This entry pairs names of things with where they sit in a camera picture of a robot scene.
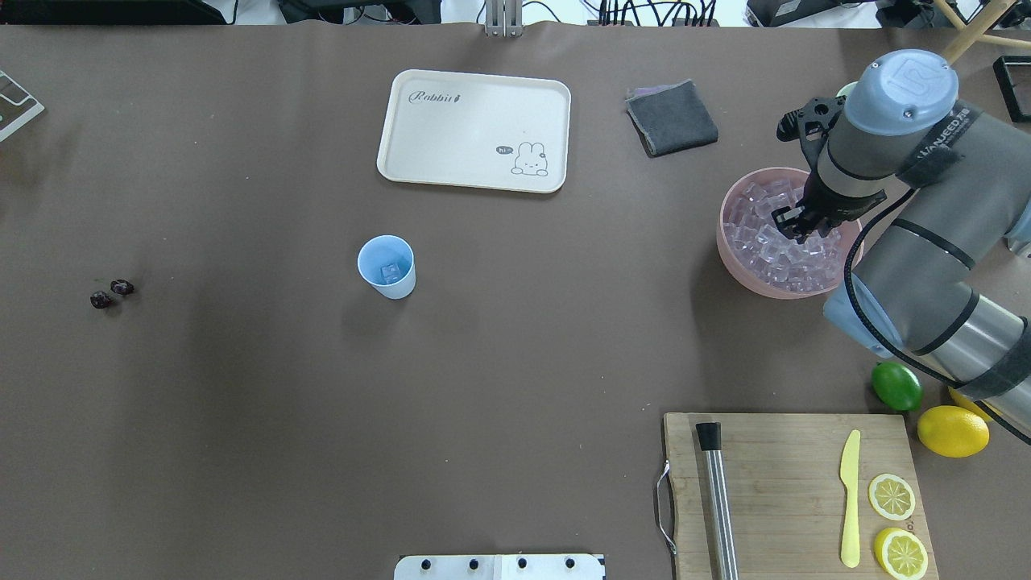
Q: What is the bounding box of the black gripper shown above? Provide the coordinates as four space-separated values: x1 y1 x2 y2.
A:
773 173 887 245

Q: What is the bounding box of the clear ice cube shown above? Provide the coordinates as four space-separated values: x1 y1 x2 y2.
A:
380 262 408 285

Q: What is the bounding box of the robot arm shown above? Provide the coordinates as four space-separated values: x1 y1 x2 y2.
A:
772 49 1030 441

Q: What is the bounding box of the clear ice cubes pile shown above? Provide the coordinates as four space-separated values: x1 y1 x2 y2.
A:
723 177 851 292

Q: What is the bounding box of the wooden cup stand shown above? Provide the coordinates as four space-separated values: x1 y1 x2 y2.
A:
933 0 1030 64

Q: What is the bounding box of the light blue cup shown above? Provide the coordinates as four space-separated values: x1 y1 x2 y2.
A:
357 234 415 300

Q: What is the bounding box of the pink bowl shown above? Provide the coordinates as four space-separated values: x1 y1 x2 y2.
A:
716 167 864 300

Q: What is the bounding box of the mint green bowl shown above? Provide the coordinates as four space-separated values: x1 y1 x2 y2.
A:
836 81 858 98

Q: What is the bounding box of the grey folded cloth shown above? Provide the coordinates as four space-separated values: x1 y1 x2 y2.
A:
625 78 718 157

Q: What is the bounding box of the green lime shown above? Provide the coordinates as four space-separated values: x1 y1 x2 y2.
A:
872 361 924 412

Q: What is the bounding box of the yellow plastic knife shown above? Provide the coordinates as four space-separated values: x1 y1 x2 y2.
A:
838 429 861 569

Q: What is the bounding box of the whole yellow lemon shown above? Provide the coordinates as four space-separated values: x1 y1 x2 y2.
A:
917 405 990 458

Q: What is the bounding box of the wooden cutting board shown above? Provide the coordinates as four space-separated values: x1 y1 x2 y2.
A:
663 412 933 579

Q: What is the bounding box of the lemon slice upper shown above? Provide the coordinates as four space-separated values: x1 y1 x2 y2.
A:
867 473 917 521

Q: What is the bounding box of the steel muddler black tip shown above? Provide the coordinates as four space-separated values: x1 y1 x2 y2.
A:
695 421 740 579

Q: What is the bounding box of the lemon half lower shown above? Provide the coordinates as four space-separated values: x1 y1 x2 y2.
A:
873 528 930 579

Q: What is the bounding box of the cream rabbit tray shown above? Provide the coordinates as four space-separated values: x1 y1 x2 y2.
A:
376 69 572 194

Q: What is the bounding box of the dark cherry right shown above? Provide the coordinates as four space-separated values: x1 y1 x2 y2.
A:
110 279 135 296

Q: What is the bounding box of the dark cherry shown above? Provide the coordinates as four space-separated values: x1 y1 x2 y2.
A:
110 279 135 296
89 291 114 309

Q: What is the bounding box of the dark cherry left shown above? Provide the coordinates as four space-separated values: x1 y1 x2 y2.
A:
89 291 114 309

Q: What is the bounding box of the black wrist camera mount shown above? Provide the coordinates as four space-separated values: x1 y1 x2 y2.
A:
776 96 847 169

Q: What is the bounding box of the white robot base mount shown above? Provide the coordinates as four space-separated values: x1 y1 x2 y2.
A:
393 553 607 579

